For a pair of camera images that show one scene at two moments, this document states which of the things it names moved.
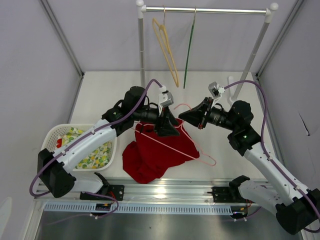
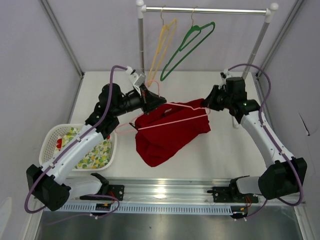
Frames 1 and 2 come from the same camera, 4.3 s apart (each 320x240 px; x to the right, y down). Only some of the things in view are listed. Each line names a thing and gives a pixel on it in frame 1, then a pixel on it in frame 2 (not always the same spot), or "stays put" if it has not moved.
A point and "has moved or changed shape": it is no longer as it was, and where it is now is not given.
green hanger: [190, 47] -> [194, 27]
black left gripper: [166, 129] -> [149, 100]
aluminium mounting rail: [140, 191] stays put
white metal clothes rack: [142, 10] stays put
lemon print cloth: [98, 158] stays put
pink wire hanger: [204, 157] has moved or changed shape
